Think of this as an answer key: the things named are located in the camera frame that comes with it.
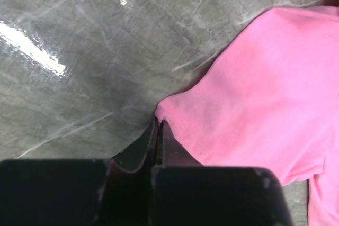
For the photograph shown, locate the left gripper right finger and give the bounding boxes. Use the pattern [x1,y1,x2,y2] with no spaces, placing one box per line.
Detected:
[158,121,202,167]

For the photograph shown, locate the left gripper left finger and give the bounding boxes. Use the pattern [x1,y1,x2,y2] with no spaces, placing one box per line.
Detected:
[111,117,159,173]

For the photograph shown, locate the pink t-shirt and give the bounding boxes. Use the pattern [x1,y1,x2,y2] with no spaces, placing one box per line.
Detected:
[155,6,338,225]

